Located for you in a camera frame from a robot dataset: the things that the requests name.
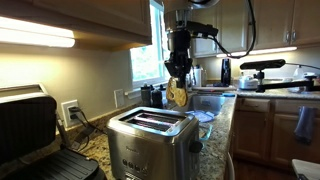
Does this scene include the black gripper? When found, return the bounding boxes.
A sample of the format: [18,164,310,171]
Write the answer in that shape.
[165,21,218,88]

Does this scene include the bread slice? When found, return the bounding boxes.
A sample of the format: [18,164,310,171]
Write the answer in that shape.
[166,77,188,107]

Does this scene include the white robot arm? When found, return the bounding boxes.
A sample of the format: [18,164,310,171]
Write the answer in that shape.
[163,0,219,88]

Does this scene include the stainless steel toaster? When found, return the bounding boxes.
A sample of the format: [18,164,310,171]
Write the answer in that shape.
[107,107,203,180]

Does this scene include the stainless steel sink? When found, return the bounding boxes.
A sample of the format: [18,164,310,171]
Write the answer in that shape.
[173,94,227,115]

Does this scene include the blue container lid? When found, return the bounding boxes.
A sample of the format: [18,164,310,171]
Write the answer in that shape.
[187,110,215,123]

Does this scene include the black pepper grinder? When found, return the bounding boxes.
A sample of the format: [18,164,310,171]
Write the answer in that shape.
[221,58,231,86]

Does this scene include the clear glass container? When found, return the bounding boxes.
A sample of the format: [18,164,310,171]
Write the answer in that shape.
[199,123,213,141]

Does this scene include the blue dish towel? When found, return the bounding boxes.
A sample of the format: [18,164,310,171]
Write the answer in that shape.
[294,106,316,145]

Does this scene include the black panini grill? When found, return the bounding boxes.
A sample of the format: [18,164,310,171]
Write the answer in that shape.
[0,84,107,180]

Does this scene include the under cabinet light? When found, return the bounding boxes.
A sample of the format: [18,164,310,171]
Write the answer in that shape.
[0,16,75,48]

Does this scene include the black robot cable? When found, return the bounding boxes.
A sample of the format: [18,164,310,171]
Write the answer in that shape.
[189,0,258,60]

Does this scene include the black stereo camera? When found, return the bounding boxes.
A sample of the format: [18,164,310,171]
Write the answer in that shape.
[240,59,286,71]

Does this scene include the black power plug cord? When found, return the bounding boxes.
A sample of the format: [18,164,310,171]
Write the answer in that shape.
[67,106,108,153]

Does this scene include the white wall outlet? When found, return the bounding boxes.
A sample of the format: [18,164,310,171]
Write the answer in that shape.
[61,100,80,128]

